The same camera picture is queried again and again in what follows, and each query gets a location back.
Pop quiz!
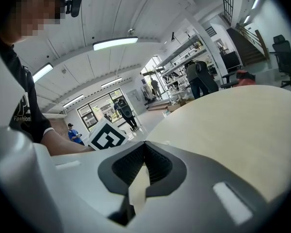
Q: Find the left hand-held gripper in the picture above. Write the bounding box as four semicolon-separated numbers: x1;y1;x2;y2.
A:
87;117;129;151

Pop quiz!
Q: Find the person's left forearm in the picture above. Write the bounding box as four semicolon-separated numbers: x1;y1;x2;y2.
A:
40;129;96;156

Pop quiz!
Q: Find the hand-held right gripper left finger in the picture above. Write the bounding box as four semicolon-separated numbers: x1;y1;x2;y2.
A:
33;141;146;233

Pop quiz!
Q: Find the white shelving rack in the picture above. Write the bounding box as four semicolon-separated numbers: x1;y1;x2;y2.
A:
154;34;221;102

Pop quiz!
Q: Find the black framed window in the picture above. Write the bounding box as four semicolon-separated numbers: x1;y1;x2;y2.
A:
77;88;127;132

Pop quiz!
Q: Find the person's black printed t-shirt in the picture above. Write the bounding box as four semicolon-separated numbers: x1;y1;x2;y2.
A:
0;37;55;143

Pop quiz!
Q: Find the black office chair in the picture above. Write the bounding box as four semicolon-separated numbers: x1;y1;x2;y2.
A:
269;34;291;93

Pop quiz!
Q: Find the dark staircase with railing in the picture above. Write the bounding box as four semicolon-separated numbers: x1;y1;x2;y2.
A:
226;22;270;67

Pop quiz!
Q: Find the cardboard box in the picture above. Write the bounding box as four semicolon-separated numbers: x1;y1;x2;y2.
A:
166;98;195;113

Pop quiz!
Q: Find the red seat cover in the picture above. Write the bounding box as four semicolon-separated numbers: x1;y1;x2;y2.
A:
236;69;257;86

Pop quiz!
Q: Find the long ceiling light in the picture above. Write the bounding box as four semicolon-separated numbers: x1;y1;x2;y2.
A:
32;63;54;83
62;94;85;108
93;36;139;51
100;77;123;88

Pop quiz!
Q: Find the black flat screen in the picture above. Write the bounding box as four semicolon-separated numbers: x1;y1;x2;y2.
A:
220;50;243;73

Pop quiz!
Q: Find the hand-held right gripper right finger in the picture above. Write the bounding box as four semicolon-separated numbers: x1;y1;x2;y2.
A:
133;141;270;233

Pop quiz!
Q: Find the black head-worn camera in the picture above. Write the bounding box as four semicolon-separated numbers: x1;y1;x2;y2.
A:
65;0;83;18

